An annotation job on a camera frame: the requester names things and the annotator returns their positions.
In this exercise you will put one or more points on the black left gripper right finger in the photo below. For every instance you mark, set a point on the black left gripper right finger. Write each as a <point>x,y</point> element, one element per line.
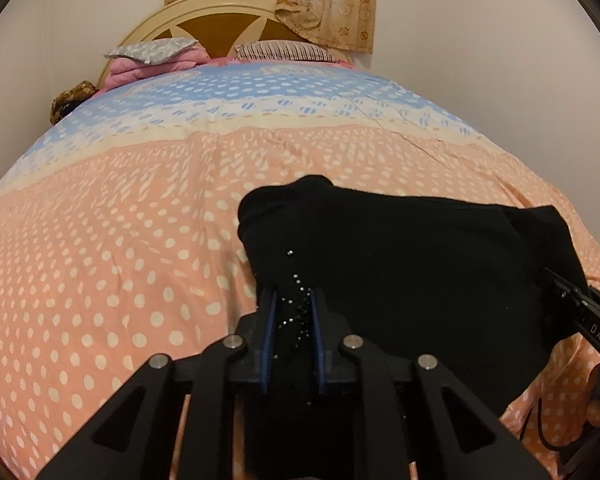
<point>384,417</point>

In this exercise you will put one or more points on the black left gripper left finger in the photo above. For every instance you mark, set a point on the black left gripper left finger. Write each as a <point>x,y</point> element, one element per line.
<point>167,405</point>

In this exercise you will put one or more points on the black pants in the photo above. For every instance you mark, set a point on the black pants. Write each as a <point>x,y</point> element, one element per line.
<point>466,283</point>

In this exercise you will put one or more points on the peach polka dot bedspread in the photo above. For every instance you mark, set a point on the peach polka dot bedspread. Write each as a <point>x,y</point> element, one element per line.
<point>118,228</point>

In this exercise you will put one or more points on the brown stuffed bundle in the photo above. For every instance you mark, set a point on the brown stuffed bundle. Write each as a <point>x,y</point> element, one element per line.
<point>66,102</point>

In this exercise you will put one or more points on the pink folded blanket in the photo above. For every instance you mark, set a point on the pink folded blanket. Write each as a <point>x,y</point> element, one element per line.
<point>123,71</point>

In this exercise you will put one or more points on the grey patterned pillow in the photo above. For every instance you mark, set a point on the grey patterned pillow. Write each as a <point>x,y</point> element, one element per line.
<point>153,52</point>

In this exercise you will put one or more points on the striped pillow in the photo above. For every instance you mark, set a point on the striped pillow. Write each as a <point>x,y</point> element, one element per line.
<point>283,50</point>

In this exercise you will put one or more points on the cream wooden headboard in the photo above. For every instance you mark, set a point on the cream wooden headboard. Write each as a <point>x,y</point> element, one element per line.
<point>220,26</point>

